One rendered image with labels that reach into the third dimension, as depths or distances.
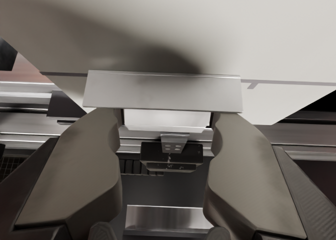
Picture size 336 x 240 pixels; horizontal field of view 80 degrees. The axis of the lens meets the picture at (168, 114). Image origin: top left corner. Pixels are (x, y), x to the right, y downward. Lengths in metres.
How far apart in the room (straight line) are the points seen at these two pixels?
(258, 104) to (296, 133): 0.37
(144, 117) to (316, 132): 0.44
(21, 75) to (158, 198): 0.56
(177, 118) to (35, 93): 0.17
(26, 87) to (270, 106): 0.23
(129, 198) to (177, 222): 0.52
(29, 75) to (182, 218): 0.21
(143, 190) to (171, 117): 0.55
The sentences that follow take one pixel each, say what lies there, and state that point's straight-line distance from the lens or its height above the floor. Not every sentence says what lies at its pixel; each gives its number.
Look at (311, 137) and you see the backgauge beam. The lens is 0.55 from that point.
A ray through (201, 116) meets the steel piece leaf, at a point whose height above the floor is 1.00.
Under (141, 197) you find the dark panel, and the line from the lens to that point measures 0.72.
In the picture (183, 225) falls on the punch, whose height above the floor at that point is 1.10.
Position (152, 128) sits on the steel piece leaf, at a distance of 0.22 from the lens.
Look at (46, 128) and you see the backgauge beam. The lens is 0.52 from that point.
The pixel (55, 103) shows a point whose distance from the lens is 0.24.
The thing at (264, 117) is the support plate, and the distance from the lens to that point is 0.20.
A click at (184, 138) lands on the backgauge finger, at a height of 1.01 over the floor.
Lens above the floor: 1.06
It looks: 19 degrees down
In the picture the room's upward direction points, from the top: 178 degrees counter-clockwise
